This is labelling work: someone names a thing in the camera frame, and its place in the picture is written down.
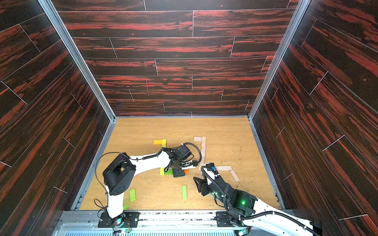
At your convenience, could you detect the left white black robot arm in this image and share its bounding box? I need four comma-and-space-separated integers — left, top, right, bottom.
100, 142, 202, 220

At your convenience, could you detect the natural wood block neck top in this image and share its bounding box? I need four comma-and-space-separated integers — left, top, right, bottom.
201, 136, 206, 147

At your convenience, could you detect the small green block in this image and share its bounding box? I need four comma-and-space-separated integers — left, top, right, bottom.
164, 169, 173, 175

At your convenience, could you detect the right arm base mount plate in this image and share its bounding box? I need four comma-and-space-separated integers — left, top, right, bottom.
215, 211, 249, 228

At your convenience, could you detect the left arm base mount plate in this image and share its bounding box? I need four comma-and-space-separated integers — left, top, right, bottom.
97, 211, 140, 229

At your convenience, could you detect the aluminium front rail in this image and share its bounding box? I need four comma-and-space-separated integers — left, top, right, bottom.
53, 210, 243, 236

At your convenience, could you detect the natural wood block neck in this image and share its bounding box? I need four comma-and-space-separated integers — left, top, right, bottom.
201, 146, 206, 158
201, 136, 206, 147

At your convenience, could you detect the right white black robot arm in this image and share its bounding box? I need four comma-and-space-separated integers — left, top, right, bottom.
194, 163, 322, 236

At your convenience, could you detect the light green block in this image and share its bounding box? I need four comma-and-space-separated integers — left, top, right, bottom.
182, 185, 188, 200
129, 189, 136, 202

